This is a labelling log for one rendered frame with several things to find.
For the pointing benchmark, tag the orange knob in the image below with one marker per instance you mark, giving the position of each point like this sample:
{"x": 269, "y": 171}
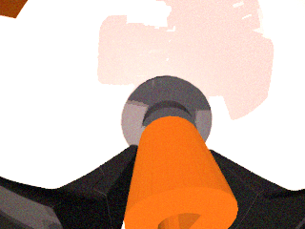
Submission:
{"x": 176, "y": 184}

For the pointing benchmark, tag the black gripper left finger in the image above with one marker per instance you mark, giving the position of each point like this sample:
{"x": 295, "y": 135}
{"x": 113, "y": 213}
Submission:
{"x": 96, "y": 200}

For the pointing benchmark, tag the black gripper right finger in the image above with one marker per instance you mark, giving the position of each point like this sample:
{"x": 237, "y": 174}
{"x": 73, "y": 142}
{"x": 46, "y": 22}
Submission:
{"x": 262, "y": 204}

